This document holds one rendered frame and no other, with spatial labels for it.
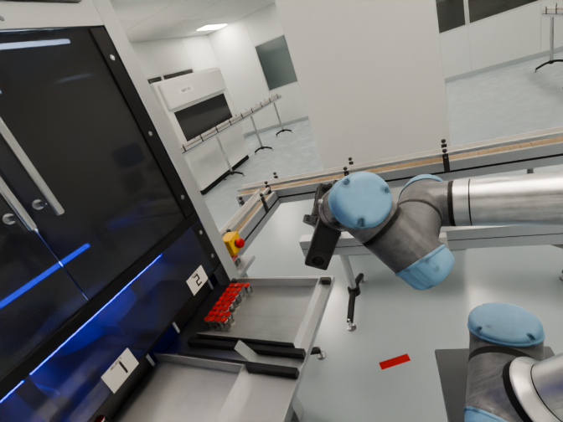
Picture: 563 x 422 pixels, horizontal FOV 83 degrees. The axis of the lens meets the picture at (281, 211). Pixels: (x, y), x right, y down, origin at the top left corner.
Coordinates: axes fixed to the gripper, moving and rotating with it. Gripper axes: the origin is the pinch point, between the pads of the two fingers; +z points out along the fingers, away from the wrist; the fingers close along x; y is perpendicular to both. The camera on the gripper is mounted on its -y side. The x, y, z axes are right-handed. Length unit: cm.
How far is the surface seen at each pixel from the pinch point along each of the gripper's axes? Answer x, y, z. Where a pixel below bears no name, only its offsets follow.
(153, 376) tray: 35, -52, 24
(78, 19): 70, 37, 3
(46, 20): 73, 32, -4
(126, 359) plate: 40, -44, 11
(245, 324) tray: 12.0, -33.4, 28.7
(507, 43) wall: -378, 501, 538
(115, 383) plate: 40, -48, 8
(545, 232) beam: -112, 26, 67
